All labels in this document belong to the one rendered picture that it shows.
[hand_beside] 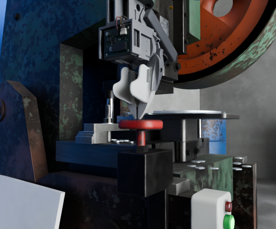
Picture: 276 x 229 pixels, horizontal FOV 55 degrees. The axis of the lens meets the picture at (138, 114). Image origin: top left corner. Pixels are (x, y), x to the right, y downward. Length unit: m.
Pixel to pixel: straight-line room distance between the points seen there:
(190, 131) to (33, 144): 0.47
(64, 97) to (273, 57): 3.58
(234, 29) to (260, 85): 2.97
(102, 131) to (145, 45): 0.32
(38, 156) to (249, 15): 0.90
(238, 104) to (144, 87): 3.74
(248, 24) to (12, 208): 1.02
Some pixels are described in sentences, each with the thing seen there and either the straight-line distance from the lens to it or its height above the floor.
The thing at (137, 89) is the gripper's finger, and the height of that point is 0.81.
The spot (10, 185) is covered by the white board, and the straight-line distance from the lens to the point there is 0.91.
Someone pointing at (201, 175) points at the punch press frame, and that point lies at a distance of 0.70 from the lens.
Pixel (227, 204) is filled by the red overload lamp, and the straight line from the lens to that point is 0.51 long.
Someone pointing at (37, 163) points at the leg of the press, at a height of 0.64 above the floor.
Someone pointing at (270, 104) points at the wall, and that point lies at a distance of 4.07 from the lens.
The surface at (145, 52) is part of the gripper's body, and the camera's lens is 0.45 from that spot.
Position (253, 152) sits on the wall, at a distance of 4.12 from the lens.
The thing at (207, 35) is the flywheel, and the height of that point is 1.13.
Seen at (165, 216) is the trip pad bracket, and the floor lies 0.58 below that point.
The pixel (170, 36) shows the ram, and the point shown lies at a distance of 0.92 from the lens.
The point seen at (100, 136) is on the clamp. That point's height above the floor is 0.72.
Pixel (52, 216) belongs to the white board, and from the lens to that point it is 0.71.
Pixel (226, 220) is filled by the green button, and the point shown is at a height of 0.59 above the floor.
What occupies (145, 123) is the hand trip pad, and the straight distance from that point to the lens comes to 0.43.
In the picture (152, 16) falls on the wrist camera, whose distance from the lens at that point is 0.49.
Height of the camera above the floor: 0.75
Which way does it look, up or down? 2 degrees up
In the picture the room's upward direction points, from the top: straight up
